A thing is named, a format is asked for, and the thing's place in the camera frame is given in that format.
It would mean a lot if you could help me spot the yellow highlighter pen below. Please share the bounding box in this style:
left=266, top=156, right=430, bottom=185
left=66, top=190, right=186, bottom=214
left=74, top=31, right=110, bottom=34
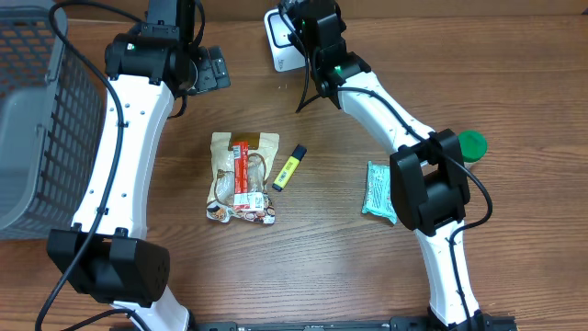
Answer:
left=272, top=144, right=307, bottom=191

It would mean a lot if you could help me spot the beige brown snack pouch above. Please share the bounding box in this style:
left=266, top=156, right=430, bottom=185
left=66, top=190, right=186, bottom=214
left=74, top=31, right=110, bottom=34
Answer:
left=206, top=132, right=279, bottom=225

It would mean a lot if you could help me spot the teal orange snack pack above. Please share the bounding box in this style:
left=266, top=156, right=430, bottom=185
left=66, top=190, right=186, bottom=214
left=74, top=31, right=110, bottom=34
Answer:
left=361, top=161, right=398, bottom=224

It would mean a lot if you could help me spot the green lidded beige jar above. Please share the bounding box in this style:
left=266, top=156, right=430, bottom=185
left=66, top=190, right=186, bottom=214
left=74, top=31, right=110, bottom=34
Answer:
left=458, top=131, right=488, bottom=164

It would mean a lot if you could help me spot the red stick snack packet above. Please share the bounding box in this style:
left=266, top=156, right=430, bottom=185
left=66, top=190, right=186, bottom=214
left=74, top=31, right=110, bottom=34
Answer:
left=232, top=141, right=266, bottom=211

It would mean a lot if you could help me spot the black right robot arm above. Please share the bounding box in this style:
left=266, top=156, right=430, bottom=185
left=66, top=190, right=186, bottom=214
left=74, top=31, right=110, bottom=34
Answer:
left=277, top=1, right=487, bottom=330

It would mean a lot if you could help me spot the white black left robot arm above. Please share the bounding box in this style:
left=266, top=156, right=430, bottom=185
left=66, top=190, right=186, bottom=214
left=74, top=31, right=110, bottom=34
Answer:
left=47, top=0, right=230, bottom=330

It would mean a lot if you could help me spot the white barcode scanner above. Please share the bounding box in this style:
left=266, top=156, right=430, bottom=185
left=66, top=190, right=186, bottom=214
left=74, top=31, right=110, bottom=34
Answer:
left=264, top=7, right=305, bottom=73

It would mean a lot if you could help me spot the grey plastic shopping basket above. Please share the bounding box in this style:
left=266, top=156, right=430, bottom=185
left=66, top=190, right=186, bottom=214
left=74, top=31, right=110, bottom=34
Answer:
left=1, top=0, right=104, bottom=240

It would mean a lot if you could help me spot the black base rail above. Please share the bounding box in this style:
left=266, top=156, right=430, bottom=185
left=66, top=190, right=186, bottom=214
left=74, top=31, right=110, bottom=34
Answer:
left=192, top=314, right=518, bottom=331

